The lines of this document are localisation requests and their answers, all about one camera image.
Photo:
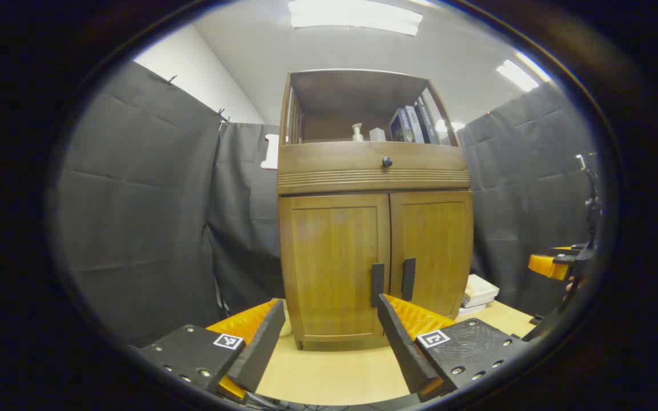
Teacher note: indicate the white soap dispenser bottle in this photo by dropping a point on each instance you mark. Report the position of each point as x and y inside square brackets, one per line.
[357, 134]

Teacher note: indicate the wooden shoe cabinet door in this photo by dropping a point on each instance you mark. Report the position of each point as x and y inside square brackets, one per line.
[437, 245]
[329, 262]

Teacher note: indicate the wooden double-door shoe cabinet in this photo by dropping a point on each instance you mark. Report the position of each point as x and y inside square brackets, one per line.
[340, 88]

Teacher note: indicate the cream fluffy object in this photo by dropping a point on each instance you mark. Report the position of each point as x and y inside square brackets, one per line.
[287, 325]

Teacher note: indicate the long ceiling light panel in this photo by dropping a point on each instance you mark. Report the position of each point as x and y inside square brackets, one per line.
[357, 17]

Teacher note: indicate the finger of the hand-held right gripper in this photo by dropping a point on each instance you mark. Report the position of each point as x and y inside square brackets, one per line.
[546, 265]

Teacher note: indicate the small white box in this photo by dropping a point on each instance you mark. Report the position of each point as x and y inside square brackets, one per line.
[377, 135]

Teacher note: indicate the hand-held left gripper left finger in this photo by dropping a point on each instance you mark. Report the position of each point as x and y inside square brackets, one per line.
[260, 348]

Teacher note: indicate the wooden cabinet drawer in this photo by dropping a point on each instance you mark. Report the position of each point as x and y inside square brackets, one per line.
[329, 165]

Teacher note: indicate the white flat box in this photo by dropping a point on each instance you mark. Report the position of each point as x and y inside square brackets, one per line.
[470, 310]
[480, 288]

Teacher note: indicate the black backdrop cloth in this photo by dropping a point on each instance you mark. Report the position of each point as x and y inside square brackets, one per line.
[135, 200]

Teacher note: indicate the small black object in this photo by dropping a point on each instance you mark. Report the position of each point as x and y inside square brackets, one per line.
[536, 319]

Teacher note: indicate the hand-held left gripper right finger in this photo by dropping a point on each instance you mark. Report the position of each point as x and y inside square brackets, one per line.
[400, 342]

